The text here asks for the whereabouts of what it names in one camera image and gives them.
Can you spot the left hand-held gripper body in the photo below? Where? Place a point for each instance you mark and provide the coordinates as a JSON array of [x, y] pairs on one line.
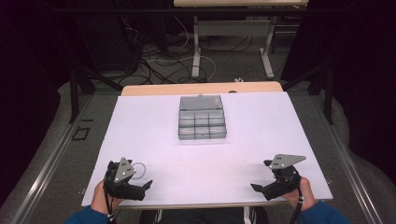
[[124, 171]]

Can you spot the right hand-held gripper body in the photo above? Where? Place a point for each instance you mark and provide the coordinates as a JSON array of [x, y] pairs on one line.
[[285, 182]]

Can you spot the person's right hand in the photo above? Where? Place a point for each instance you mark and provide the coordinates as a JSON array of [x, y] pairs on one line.
[[308, 196]]

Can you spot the person's left hand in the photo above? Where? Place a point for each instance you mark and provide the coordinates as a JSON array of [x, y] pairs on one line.
[[99, 199]]

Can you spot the white table sheet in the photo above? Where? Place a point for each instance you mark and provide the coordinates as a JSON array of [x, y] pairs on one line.
[[202, 165]]

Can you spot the clear plastic compartment box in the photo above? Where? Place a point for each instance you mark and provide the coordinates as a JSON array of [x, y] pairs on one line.
[[201, 124]]

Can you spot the black metal stand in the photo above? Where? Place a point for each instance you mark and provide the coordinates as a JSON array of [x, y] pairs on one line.
[[74, 93], [328, 93]]

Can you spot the dark curtain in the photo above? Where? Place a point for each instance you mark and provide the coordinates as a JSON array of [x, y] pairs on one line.
[[28, 77], [364, 77]]

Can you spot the beige table with white legs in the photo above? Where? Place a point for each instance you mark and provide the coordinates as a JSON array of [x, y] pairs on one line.
[[230, 28]]

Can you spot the aluminium floor rail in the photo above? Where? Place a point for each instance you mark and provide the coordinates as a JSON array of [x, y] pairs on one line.
[[348, 168], [49, 168]]

